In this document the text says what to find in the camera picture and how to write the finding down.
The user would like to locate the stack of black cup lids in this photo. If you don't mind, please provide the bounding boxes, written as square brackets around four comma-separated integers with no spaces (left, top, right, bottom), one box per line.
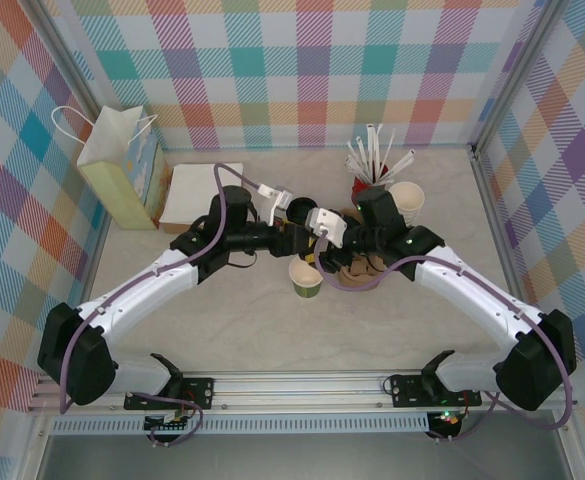
[286,197,319,227]

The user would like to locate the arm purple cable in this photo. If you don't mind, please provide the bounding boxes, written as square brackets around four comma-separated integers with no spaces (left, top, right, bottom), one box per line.
[59,163,278,449]
[316,229,573,444]

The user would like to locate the stack of paper cups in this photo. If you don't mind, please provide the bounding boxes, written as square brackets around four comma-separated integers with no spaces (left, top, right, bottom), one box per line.
[387,180,426,227]

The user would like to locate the right aluminium side rail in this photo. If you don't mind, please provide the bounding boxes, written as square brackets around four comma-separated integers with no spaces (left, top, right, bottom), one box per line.
[470,144,546,370]

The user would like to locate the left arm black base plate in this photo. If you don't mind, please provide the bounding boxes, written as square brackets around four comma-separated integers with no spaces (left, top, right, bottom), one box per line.
[123,377,217,412]

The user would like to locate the aluminium side rail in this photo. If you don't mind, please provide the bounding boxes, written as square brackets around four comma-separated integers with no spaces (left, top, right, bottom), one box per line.
[470,144,546,370]
[59,149,129,376]

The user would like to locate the left aluminium side rail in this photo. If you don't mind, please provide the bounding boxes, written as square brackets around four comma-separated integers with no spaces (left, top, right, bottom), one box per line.
[59,149,129,376]

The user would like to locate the aluminium corner post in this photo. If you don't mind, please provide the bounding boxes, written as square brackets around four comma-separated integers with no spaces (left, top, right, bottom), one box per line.
[469,0,571,151]
[30,0,129,169]

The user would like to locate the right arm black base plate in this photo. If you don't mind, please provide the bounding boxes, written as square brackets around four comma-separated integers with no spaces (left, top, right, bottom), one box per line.
[389,372,483,409]

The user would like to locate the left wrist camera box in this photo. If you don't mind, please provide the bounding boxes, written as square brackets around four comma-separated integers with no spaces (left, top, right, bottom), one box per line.
[257,183,294,227]

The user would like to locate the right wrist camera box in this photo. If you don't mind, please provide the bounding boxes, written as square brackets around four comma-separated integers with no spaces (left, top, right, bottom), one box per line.
[305,208,349,250]

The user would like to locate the left aluminium corner post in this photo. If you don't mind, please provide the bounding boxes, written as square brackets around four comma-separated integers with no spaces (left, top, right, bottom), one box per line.
[30,0,129,169]

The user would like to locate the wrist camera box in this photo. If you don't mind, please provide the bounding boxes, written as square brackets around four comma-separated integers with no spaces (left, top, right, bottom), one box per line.
[305,208,349,250]
[257,183,294,227]

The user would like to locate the right aluminium corner post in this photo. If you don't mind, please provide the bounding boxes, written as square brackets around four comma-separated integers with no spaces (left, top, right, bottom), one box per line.
[469,0,571,151]

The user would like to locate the slotted white cable duct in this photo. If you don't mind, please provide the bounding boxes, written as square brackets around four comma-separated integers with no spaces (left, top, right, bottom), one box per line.
[49,417,436,436]

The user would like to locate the stack of white napkins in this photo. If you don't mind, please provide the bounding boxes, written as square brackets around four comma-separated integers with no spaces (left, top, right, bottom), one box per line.
[164,162,246,226]

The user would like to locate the brown cardboard cup carrier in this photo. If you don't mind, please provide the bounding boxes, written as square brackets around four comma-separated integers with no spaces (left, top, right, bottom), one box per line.
[335,208,389,293]

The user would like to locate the white paper-wrapped straw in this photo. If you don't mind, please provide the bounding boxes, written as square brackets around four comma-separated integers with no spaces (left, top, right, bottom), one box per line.
[365,123,379,184]
[354,134,377,181]
[377,129,397,181]
[384,147,418,185]
[344,154,373,184]
[374,123,386,179]
[346,139,375,181]

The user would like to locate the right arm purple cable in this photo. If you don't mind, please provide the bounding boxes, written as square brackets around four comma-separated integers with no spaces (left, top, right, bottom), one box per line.
[316,229,573,444]

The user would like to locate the beach print paper gift bag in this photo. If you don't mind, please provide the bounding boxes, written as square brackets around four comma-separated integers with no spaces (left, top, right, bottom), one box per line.
[51,105,168,231]

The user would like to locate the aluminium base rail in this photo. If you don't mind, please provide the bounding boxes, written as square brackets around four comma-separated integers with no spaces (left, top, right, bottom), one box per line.
[26,369,581,414]

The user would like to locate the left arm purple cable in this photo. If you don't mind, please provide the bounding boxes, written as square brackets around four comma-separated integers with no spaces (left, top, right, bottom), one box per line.
[59,163,278,449]

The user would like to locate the green paper coffee cup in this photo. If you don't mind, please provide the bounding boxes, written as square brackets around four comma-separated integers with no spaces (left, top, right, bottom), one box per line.
[288,256,324,300]

